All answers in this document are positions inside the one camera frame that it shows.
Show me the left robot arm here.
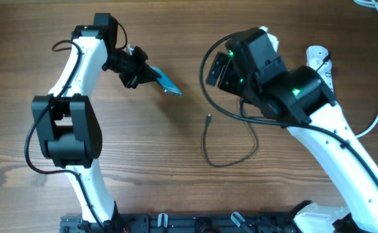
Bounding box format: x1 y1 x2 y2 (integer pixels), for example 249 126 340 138
25 13 181 228

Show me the white power strip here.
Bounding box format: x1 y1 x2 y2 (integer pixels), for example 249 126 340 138
306 45 334 92

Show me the teal Galaxy smartphone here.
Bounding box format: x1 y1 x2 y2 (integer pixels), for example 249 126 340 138
150 65 183 97

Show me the white charger plug adapter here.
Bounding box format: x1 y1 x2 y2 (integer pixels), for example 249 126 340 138
307 55 332 76

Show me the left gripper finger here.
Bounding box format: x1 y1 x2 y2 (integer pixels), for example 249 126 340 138
142 63 162 82
131 77 157 88

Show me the black USB charging cable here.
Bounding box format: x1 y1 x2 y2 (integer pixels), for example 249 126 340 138
203 50 332 168

